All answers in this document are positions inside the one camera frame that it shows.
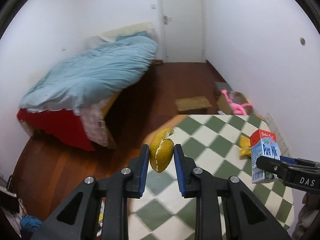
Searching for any yellow pomelo peel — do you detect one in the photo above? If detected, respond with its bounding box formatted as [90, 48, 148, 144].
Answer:
[149, 128, 174, 173]

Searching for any red blue milk carton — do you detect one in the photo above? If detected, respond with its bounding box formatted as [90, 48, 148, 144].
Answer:
[250, 129, 280, 184]

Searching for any green white checkered tablecloth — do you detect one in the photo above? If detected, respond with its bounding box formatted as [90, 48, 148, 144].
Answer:
[128, 115, 294, 239]

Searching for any yellow snack wrapper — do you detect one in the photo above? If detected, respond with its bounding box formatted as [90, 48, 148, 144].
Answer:
[239, 135, 251, 157]

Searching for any small wooden stool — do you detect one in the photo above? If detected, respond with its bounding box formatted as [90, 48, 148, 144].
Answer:
[175, 96, 212, 114]

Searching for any checkered pink mattress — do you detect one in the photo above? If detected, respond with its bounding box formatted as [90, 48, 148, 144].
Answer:
[80, 100, 108, 147]

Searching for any red bed sheet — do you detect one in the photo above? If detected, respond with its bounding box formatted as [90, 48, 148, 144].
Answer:
[17, 109, 95, 151]

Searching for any pink toy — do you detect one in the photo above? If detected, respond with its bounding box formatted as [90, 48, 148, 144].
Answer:
[219, 89, 253, 116]

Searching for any cardboard box with toys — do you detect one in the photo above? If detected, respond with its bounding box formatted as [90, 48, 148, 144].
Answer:
[215, 82, 254, 115]

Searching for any blue jacket pile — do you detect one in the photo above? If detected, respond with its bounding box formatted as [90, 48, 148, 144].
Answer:
[20, 215, 42, 233]

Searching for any light blue duvet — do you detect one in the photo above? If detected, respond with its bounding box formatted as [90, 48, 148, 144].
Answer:
[18, 31, 158, 114]

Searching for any white door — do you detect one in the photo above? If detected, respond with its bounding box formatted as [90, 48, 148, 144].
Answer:
[160, 0, 204, 63]

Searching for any white wall sockets strip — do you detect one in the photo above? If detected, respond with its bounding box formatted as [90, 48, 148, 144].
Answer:
[264, 112, 292, 158]

